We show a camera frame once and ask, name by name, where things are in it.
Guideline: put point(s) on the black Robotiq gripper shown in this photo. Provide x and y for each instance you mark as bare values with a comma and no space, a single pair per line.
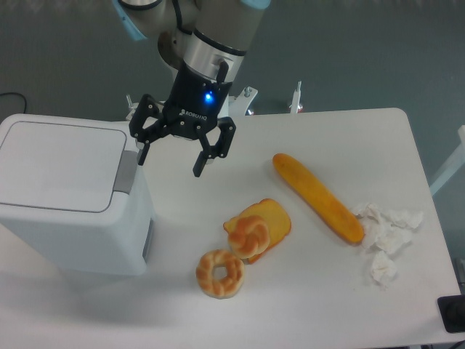
190,112

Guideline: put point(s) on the white push-lid trash can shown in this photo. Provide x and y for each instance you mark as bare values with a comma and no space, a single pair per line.
72,190

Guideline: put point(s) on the twisted round bread bun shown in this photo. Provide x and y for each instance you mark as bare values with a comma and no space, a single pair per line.
249,236

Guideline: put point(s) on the orange toast slice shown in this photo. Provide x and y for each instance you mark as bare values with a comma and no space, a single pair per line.
279,223

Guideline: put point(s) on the long orange baguette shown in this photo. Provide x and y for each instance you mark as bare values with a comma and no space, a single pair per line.
325,204

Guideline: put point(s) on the crumpled white paper tissue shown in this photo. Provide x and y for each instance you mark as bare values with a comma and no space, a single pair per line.
387,232

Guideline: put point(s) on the black device at table edge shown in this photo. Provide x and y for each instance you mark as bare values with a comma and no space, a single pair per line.
452,313

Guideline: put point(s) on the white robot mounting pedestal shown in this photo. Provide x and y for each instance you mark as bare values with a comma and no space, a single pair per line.
233,106

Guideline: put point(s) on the braided ring doughnut bread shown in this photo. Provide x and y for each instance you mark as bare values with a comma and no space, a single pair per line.
220,274

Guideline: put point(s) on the white frame bar right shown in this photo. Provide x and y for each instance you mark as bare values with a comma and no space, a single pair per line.
450,166

